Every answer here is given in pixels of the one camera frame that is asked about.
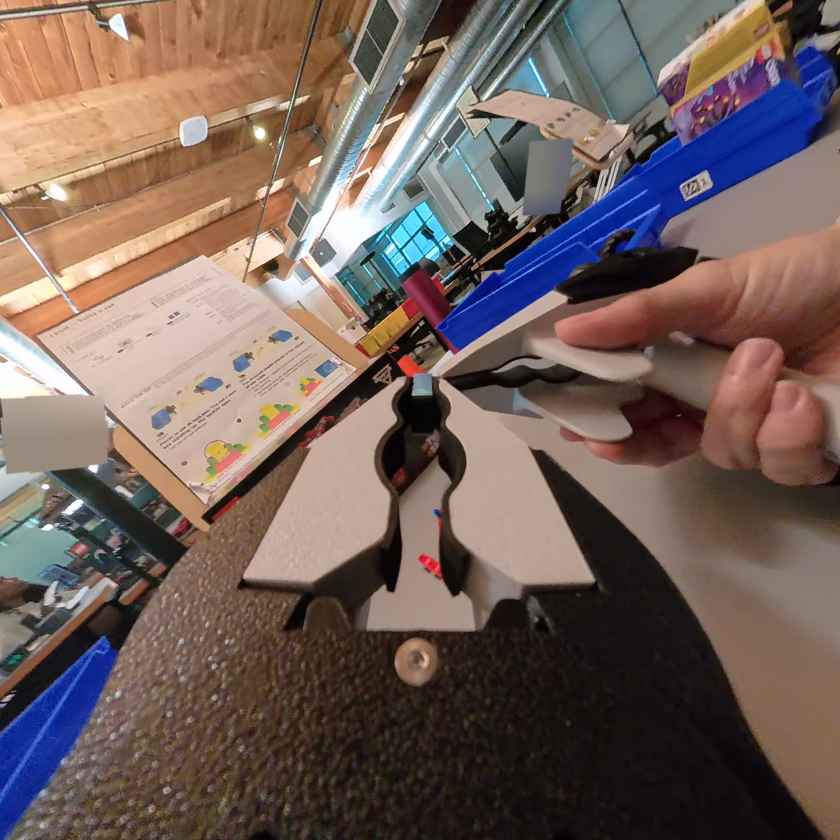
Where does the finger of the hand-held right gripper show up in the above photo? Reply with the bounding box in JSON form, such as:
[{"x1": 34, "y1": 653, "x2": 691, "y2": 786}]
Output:
[
  {"x1": 434, "y1": 290, "x2": 573, "y2": 382},
  {"x1": 453, "y1": 367, "x2": 651, "y2": 429}
]

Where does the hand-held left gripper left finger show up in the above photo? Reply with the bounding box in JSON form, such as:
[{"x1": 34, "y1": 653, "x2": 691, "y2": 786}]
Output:
[{"x1": 241, "y1": 378, "x2": 413, "y2": 595}]

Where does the black lego connector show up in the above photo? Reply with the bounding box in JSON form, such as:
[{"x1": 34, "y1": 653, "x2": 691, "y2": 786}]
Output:
[{"x1": 411, "y1": 375, "x2": 437, "y2": 431}]

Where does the person's right hand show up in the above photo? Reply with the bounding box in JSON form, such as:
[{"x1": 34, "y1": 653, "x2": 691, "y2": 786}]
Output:
[{"x1": 554, "y1": 220, "x2": 840, "y2": 488}]

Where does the yellow plastic bin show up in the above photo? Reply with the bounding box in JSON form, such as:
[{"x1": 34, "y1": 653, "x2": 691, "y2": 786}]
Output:
[{"x1": 357, "y1": 307, "x2": 421, "y2": 358}]

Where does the maroon water bottle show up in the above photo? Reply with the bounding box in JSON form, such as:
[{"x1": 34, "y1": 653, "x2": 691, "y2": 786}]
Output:
[{"x1": 402, "y1": 270, "x2": 454, "y2": 329}]

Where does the purple yellow toy box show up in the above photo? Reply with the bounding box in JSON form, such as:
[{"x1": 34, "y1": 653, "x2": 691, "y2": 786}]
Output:
[{"x1": 656, "y1": 0, "x2": 796, "y2": 144}]

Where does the silver air duct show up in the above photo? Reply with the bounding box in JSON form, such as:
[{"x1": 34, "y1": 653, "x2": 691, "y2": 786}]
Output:
[
  {"x1": 357, "y1": 0, "x2": 572, "y2": 211},
  {"x1": 282, "y1": 0, "x2": 460, "y2": 260}
]

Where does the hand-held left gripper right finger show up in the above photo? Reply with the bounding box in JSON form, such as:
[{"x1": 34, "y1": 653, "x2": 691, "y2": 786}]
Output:
[{"x1": 433, "y1": 378, "x2": 597, "y2": 630}]

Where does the cardboard easel board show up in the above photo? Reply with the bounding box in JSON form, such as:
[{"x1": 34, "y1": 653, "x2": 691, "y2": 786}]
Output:
[
  {"x1": 36, "y1": 252, "x2": 370, "y2": 526},
  {"x1": 456, "y1": 88, "x2": 632, "y2": 168}
]

